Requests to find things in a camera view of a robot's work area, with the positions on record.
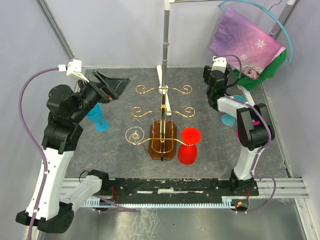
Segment blue wine glass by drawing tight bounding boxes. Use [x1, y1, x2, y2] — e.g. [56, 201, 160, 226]
[86, 103, 109, 132]
[217, 95, 246, 126]

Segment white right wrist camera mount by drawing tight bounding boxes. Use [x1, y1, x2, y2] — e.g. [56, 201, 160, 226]
[211, 56, 227, 73]

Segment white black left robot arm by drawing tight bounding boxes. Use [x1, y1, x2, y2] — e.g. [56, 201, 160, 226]
[15, 70, 131, 239]

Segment clear wine glass front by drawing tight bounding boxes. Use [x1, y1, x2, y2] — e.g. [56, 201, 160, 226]
[125, 126, 145, 145]

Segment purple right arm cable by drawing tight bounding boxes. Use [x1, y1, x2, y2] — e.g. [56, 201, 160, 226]
[223, 54, 277, 215]

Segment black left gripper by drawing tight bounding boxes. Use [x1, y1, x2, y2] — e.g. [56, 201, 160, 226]
[70, 69, 130, 123]

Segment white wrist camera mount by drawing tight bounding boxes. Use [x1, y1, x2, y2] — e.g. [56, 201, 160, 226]
[211, 56, 227, 73]
[57, 58, 90, 83]

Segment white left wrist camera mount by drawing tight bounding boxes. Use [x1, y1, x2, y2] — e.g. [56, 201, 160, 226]
[57, 58, 90, 83]

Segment purple frozen print cloth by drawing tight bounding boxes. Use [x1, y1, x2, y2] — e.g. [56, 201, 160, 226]
[209, 7, 287, 81]

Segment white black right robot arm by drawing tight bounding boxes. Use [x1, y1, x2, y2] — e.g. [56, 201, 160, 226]
[203, 65, 275, 196]

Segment grey white clothes stand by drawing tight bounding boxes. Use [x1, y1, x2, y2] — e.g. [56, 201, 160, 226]
[155, 0, 301, 116]

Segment green cloth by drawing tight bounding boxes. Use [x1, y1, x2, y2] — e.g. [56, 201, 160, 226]
[237, 49, 287, 91]

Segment red wine glass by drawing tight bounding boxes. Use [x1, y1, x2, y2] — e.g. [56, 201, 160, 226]
[177, 127, 202, 165]

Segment magenta wine glass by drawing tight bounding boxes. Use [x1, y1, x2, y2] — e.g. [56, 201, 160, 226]
[235, 121, 260, 137]

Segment gold wire wine glass rack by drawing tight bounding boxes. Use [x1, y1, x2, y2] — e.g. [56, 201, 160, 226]
[135, 86, 196, 161]

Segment teal clothes hanger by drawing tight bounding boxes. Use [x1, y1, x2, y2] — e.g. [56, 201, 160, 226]
[217, 0, 294, 64]

